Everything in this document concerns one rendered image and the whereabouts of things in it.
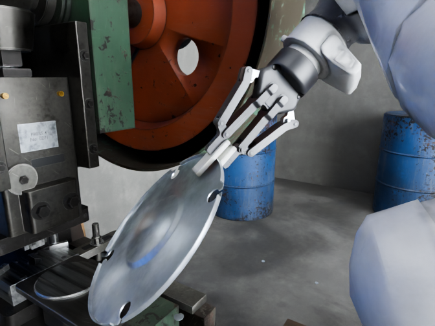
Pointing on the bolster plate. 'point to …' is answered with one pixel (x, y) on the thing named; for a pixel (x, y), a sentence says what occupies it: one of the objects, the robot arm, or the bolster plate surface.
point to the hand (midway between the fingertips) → (213, 159)
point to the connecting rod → (15, 32)
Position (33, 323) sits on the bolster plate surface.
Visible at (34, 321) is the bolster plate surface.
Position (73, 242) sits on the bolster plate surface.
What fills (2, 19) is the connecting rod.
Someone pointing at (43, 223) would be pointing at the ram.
